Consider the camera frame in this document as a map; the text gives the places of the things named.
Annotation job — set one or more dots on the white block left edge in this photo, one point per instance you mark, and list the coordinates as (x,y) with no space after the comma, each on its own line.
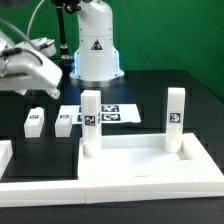
(5,155)

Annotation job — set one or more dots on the black camera stand pole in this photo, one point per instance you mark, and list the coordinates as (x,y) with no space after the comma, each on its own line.
(70,7)

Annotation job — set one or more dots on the white desk top tray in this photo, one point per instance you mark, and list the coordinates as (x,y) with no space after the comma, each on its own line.
(142,159)

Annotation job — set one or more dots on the white marker sheet with tags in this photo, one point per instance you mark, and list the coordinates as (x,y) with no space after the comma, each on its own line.
(110,113)

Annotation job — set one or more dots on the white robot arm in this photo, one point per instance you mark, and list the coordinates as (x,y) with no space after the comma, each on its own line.
(96,61)

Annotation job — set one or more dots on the white L-shaped fence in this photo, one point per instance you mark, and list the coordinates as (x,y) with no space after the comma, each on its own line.
(45,193)

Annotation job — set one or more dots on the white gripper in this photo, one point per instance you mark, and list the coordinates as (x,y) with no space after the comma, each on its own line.
(22,70)

